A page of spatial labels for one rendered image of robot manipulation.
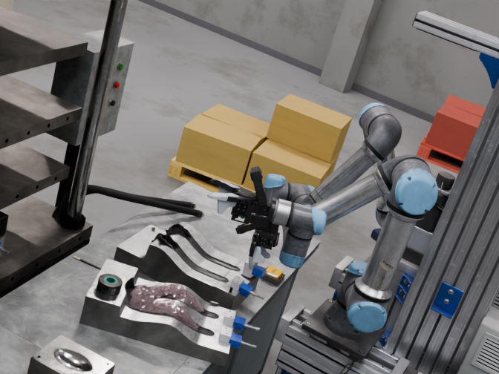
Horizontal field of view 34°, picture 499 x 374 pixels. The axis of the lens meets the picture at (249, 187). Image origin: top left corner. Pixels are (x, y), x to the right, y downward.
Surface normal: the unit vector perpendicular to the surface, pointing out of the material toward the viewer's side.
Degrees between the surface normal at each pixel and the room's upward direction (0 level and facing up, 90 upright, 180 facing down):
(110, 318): 90
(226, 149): 90
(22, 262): 0
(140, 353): 0
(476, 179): 90
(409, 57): 90
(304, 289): 0
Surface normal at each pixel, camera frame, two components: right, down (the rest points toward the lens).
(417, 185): 0.00, 0.30
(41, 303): 0.27, -0.87
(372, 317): -0.07, 0.52
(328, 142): -0.34, 0.30
